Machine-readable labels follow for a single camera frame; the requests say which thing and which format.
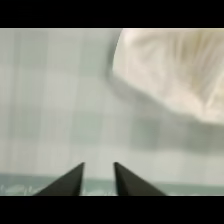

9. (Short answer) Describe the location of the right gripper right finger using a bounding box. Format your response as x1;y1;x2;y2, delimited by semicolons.
113;161;167;197

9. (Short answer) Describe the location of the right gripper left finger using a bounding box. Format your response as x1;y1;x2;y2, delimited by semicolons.
34;162;86;197

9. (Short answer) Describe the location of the white T-shirt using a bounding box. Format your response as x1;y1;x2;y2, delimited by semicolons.
111;28;224;124

